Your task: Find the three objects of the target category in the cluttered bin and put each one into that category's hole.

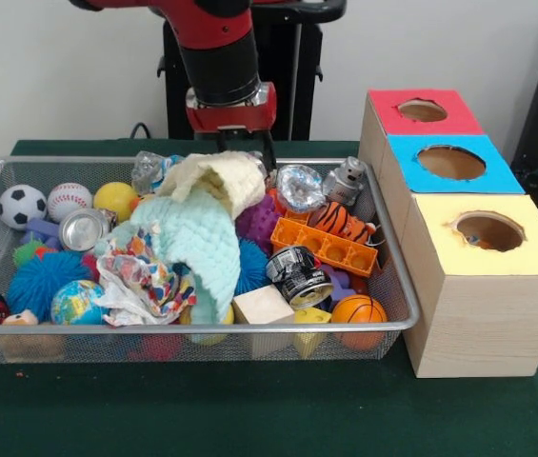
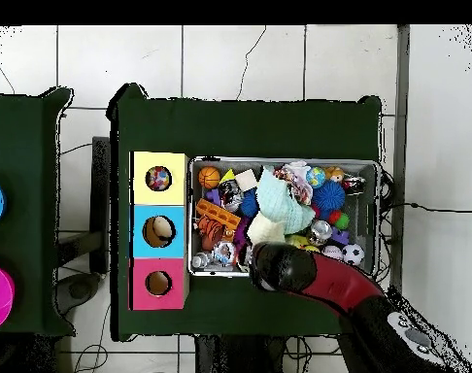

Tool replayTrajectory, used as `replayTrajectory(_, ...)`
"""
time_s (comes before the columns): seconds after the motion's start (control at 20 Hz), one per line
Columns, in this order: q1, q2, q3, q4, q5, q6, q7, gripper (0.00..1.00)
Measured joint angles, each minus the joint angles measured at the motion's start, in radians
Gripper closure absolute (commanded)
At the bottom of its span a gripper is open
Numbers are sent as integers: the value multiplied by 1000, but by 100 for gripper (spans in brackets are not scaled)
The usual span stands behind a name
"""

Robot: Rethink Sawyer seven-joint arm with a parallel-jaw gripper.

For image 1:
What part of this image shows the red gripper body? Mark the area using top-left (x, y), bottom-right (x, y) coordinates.
top-left (185, 83), bottom-right (278, 137)

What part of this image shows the cream muslin cloth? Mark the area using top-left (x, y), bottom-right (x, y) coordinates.
top-left (153, 150), bottom-right (268, 221)

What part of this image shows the mint green muslin cloth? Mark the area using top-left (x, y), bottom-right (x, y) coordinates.
top-left (130, 195), bottom-right (242, 325)

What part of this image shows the wooden box with three holes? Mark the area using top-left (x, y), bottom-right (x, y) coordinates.
top-left (357, 88), bottom-right (538, 380)

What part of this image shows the tiger plush toy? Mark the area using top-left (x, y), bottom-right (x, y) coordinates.
top-left (307, 200), bottom-right (377, 245)

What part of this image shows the orange toy building block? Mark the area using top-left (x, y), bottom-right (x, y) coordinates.
top-left (270, 217), bottom-right (378, 279)

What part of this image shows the plain yellow ball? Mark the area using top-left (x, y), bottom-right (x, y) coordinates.
top-left (92, 182), bottom-right (140, 224)

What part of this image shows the white toy baseball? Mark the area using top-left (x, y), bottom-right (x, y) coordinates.
top-left (47, 182), bottom-right (94, 224)

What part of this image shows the orange toy basketball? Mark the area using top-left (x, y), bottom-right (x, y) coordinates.
top-left (329, 294), bottom-right (389, 351)

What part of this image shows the black and white soccer ball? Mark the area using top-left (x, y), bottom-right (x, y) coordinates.
top-left (0, 184), bottom-right (49, 232)

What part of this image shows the globe print ball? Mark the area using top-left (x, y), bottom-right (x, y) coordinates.
top-left (50, 279), bottom-right (110, 327)

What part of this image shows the blue spiky rubber ball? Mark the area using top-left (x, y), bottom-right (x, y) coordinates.
top-left (6, 250), bottom-right (93, 323)

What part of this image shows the dark green tablecloth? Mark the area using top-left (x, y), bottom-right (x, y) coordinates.
top-left (0, 139), bottom-right (538, 457)

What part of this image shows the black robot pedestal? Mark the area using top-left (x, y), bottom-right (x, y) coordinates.
top-left (156, 0), bottom-right (347, 141)

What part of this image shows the silver wire mesh bin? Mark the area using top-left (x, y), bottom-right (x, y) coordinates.
top-left (0, 155), bottom-right (422, 367)

